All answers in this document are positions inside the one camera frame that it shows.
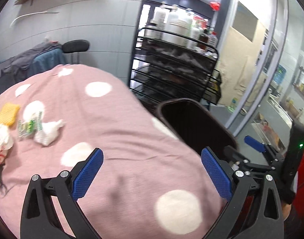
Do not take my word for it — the green white snack wrapper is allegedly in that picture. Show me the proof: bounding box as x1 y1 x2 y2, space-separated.
18 112 44 138

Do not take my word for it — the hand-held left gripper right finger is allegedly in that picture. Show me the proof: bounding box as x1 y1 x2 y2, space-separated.
201 147 284 239

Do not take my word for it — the white bottle green cap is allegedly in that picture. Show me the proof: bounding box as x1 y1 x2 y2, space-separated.
183 9 195 30

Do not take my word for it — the black stool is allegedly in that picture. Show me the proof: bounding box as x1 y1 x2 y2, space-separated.
62 40 91 64

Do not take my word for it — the blue massage bed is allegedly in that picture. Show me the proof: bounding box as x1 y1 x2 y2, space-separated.
0 47 68 85

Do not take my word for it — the white pump bottle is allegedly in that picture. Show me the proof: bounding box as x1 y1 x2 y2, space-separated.
167 4 180 25
152 2 167 36

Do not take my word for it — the crumpled white paper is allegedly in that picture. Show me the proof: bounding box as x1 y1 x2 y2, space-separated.
0 124 15 167

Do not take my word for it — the clear bottle red cap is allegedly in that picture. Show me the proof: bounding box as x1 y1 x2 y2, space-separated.
208 30 218 48

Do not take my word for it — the large white jar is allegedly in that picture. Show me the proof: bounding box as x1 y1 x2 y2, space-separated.
164 19 190 48

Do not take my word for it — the black wire cart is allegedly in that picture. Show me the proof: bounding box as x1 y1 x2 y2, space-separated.
131 27 222 105

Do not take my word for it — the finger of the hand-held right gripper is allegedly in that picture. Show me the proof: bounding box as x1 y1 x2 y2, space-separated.
244 136 285 165
223 145 276 174

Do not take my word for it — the white tissue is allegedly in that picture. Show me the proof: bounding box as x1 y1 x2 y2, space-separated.
34 119 64 146

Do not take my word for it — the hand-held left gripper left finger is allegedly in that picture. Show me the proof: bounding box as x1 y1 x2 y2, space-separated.
20 148 104 239

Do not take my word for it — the yellow sponge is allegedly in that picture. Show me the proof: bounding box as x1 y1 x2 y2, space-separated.
0 102 20 126

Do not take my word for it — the pink polka dot blanket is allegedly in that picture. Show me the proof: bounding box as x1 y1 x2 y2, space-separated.
0 64 228 239

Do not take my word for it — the brown bottle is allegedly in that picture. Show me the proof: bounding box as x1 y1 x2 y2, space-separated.
198 28 210 51

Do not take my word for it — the black toy lizard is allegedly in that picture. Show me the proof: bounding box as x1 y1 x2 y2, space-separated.
0 164 10 195

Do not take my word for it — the blue water jug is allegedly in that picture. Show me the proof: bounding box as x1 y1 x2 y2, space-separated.
273 65 287 85

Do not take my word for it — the black trash bin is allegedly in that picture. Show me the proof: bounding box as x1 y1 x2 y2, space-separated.
156 98 239 165

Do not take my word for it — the cream white bottle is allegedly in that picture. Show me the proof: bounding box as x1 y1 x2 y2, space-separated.
188 21 202 51

